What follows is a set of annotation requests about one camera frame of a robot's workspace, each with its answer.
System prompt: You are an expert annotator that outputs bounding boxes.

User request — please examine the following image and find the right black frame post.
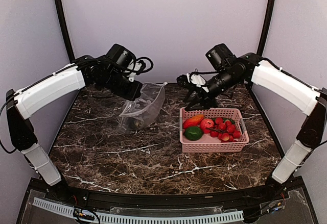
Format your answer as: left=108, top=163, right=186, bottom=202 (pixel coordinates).
left=256, top=0, right=275, bottom=56

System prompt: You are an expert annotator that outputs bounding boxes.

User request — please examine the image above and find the wiring connector board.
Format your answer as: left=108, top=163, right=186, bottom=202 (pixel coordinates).
left=265, top=199, right=286, bottom=213
left=73, top=208, right=96, bottom=221

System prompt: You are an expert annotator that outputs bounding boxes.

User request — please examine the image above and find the green bell pepper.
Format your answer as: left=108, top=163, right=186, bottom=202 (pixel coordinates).
left=184, top=126, right=203, bottom=141

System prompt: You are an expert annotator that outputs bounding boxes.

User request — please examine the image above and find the purple eggplant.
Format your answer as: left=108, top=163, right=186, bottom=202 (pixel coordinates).
left=127, top=117, right=147, bottom=131

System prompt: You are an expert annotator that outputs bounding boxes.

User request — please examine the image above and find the black frame post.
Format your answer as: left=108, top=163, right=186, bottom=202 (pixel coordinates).
left=54, top=0, right=75, bottom=61
left=256, top=0, right=275, bottom=56

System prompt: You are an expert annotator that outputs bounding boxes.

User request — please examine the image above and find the black front rail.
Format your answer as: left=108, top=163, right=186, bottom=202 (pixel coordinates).
left=39, top=183, right=286, bottom=210

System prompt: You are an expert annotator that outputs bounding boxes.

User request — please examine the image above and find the white slotted cable duct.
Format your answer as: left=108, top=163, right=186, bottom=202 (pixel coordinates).
left=33, top=197, right=244, bottom=223

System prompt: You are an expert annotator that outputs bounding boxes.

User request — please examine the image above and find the red apple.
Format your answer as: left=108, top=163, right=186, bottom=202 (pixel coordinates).
left=200, top=118, right=215, bottom=134

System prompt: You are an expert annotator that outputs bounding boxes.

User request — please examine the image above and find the left black frame post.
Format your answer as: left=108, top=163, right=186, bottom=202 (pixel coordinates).
left=54, top=0, right=75, bottom=61

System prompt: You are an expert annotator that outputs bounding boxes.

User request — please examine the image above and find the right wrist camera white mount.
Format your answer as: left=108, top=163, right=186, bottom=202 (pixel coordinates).
left=176, top=73, right=209, bottom=93

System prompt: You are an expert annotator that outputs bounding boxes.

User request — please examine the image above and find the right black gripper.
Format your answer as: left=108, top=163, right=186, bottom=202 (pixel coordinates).
left=183, top=67, right=242, bottom=110

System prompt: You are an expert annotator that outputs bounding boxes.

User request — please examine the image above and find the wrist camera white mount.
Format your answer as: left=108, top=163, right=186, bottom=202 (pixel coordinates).
left=125, top=60, right=145, bottom=82
left=176, top=73, right=209, bottom=93

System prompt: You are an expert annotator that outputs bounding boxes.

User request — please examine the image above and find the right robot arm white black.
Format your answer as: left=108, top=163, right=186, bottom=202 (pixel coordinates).
left=177, top=43, right=326, bottom=201

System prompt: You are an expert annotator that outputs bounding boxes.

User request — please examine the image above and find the orange red mango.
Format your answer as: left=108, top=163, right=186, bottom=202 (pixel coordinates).
left=182, top=114, right=205, bottom=130

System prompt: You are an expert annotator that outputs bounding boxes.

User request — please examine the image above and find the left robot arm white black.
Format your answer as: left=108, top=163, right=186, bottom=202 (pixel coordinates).
left=3, top=44, right=146, bottom=202

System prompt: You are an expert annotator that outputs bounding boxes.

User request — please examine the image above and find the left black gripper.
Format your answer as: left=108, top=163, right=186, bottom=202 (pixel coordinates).
left=99, top=69, right=144, bottom=101

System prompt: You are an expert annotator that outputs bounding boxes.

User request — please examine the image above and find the red lychee bunch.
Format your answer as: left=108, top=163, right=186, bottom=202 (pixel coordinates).
left=209, top=117, right=242, bottom=143

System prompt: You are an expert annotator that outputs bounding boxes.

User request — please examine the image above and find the pink plastic basket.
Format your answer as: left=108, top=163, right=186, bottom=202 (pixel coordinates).
left=179, top=108, right=249, bottom=153

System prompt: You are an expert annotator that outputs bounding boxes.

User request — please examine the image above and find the left black camera cable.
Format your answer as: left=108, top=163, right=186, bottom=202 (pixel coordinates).
left=132, top=57, right=154, bottom=76

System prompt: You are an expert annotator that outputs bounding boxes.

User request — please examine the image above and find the clear zip top bag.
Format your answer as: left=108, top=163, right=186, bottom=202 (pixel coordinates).
left=118, top=82, right=168, bottom=134

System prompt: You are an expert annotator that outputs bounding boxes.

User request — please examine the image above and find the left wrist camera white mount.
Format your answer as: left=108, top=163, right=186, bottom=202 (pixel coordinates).
left=125, top=60, right=145, bottom=82

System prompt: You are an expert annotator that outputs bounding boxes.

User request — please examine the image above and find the green cucumber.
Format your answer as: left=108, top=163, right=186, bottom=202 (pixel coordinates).
left=222, top=117, right=235, bottom=124

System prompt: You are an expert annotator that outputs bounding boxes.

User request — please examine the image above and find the right wiring connector board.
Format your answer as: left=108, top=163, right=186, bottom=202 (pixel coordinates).
left=265, top=199, right=286, bottom=213

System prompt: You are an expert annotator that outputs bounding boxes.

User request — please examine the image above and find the left wiring connector board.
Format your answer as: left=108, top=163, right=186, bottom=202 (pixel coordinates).
left=73, top=208, right=96, bottom=221

